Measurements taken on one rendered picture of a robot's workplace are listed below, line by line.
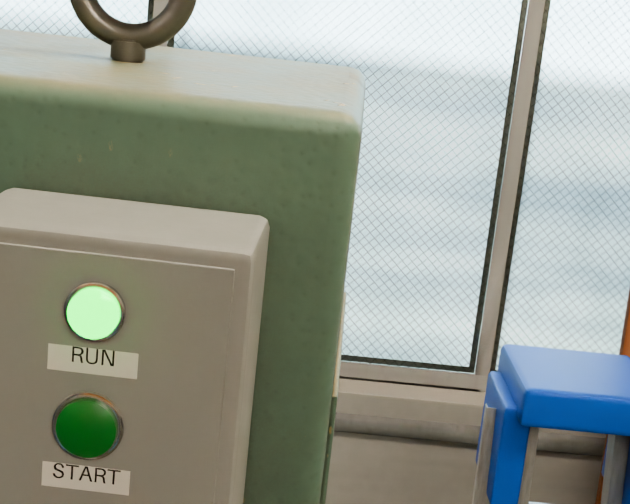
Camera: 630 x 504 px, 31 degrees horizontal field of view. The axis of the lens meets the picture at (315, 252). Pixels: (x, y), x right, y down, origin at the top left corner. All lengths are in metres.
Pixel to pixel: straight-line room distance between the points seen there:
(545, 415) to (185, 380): 0.90
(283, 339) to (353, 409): 1.58
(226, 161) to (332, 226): 0.05
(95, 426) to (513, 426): 0.93
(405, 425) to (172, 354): 1.65
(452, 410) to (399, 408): 0.09
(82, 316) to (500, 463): 0.96
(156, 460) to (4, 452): 0.05
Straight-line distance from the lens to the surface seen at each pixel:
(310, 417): 0.45
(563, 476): 2.11
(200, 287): 0.37
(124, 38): 0.53
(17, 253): 0.38
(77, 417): 0.39
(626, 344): 1.90
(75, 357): 0.39
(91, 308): 0.37
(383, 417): 2.02
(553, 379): 1.29
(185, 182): 0.43
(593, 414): 1.27
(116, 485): 0.40
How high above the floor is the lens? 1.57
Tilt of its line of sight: 14 degrees down
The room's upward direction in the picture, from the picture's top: 6 degrees clockwise
